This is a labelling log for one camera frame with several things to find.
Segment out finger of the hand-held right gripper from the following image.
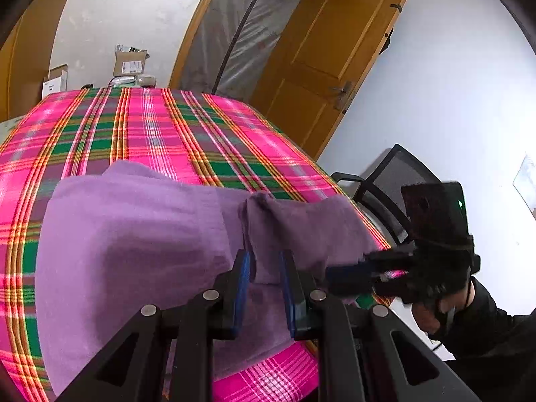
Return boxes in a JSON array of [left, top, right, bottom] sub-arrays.
[[324, 263, 378, 300], [362, 243, 416, 275]]

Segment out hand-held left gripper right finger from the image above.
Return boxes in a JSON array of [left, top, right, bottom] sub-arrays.
[[280, 250, 480, 402]]

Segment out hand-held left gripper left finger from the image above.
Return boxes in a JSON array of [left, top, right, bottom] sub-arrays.
[[56, 249, 251, 402]]

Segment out purple fleece pants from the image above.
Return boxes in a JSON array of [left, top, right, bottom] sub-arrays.
[[36, 160, 382, 392]]

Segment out person's right forearm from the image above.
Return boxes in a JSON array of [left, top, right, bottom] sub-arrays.
[[431, 278, 536, 402]]

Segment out person's right hand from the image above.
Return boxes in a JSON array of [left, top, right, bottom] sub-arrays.
[[412, 299, 455, 336]]

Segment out black mesh office chair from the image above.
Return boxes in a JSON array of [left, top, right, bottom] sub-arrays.
[[331, 144, 440, 248]]

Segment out pink green plaid bed sheet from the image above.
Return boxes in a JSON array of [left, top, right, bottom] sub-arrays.
[[0, 87, 394, 402]]

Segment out wooden door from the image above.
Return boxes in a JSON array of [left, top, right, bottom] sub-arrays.
[[251, 0, 413, 160]]

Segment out brown cardboard box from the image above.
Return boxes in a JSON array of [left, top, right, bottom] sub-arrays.
[[113, 44, 150, 77]]

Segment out grey plastic zip curtain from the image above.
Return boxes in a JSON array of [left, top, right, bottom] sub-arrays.
[[195, 0, 313, 101]]

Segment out white cardboard box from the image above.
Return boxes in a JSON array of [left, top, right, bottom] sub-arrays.
[[42, 64, 69, 93]]

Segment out wooden wardrobe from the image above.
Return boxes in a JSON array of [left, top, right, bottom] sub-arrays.
[[0, 0, 84, 122]]

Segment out grey wall plate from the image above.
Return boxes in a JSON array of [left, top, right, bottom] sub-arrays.
[[513, 155, 536, 220]]

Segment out metal door handle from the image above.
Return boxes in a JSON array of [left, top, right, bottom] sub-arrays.
[[329, 81, 356, 114]]

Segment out wooden door frame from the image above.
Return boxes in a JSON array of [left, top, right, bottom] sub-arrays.
[[167, 0, 235, 90]]

